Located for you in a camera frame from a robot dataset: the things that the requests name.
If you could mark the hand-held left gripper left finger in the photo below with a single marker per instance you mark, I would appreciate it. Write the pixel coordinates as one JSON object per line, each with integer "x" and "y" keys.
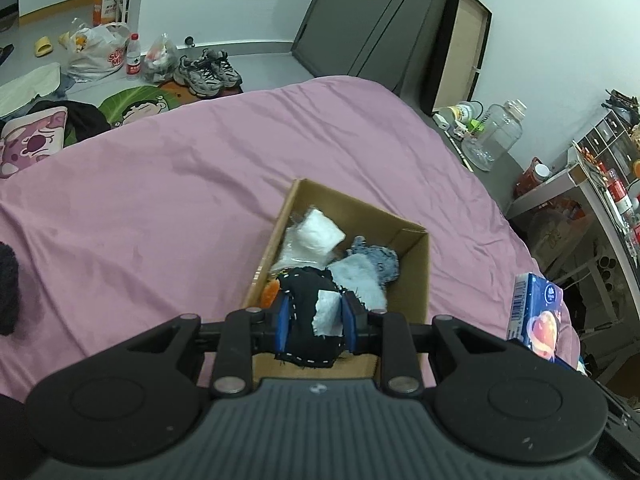
{"x": 283, "y": 322}

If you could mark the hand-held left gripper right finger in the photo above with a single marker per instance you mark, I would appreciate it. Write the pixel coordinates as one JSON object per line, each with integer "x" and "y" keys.
{"x": 349, "y": 322}

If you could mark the black cloth with white stitching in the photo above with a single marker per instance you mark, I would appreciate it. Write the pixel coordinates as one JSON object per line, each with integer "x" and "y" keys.
{"x": 305, "y": 310}

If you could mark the pale blue fluffy cloth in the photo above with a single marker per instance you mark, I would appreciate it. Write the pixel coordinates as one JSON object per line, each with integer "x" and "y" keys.
{"x": 355, "y": 272}

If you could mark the blue denim cloth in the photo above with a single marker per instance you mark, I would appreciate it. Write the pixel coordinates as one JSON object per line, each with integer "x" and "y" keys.
{"x": 385, "y": 260}

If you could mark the white crinkled plastic bag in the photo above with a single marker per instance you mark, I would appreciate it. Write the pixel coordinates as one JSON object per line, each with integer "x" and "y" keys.
{"x": 315, "y": 235}

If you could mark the brown cardboard box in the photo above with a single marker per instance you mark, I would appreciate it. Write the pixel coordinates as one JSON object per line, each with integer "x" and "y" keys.
{"x": 350, "y": 212}

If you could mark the blue juice carton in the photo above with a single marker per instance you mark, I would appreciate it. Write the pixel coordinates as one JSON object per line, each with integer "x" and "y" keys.
{"x": 530, "y": 305}

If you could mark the small orange item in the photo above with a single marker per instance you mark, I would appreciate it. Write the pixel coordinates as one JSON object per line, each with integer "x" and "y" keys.
{"x": 271, "y": 292}

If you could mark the pink bed sheet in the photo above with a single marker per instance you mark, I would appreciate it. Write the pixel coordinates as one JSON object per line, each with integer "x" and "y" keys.
{"x": 150, "y": 200}

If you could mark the white power strip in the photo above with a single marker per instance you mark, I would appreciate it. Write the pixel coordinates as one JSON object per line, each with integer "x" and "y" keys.
{"x": 441, "y": 121}

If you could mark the green cup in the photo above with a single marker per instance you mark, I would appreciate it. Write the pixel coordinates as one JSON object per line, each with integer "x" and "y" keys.
{"x": 477, "y": 126}

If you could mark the white desk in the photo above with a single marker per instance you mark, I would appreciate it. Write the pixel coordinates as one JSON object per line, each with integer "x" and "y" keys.
{"x": 545, "y": 192}

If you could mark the cream white jar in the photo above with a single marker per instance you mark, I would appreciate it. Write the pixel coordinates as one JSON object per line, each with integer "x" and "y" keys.
{"x": 457, "y": 111}

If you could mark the large clear water jug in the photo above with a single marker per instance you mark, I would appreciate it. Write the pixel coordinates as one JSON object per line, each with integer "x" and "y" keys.
{"x": 495, "y": 135}

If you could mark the white capped jar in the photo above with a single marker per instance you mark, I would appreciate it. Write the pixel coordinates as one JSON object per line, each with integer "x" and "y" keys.
{"x": 542, "y": 173}

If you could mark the grey sneaker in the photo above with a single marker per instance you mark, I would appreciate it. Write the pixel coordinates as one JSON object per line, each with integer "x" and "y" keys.
{"x": 225, "y": 67}
{"x": 197, "y": 77}

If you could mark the green cartoon floor mat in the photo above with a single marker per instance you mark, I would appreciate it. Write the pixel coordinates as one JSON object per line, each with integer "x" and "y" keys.
{"x": 135, "y": 107}

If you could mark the black fuzzy cloth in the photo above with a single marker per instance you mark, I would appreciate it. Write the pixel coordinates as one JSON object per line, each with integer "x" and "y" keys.
{"x": 7, "y": 287}

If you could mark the black garment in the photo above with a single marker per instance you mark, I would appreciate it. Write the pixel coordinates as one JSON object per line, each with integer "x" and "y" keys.
{"x": 82, "y": 120}

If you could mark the clear plastic trash bag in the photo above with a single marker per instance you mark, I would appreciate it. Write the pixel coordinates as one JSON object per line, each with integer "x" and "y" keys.
{"x": 160, "y": 60}

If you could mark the black framed wooden board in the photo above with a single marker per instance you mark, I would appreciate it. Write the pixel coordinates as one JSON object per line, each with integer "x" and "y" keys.
{"x": 462, "y": 50}

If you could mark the red label water bottle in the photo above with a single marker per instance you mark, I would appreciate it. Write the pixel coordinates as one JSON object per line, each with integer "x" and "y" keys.
{"x": 133, "y": 60}

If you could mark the dark grey wardrobe panel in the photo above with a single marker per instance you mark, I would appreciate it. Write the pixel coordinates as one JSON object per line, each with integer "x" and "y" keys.
{"x": 365, "y": 20}

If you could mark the pink cartoon pillow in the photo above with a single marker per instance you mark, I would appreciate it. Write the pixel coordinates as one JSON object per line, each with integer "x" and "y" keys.
{"x": 30, "y": 142}

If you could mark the small drawer organizer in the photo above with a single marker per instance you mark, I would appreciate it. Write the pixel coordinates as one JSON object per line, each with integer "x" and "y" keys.
{"x": 605, "y": 137}

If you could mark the white plastic shopping bag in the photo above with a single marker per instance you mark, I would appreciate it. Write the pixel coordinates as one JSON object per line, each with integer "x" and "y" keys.
{"x": 97, "y": 55}

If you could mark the cream floor towel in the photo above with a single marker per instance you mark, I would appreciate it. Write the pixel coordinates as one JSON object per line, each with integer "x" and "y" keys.
{"x": 25, "y": 87}

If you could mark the yellow slipper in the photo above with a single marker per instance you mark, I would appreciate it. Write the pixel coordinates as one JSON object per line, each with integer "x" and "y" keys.
{"x": 64, "y": 39}
{"x": 43, "y": 46}

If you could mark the orange and white carton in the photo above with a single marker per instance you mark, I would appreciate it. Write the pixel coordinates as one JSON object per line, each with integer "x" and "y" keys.
{"x": 106, "y": 6}

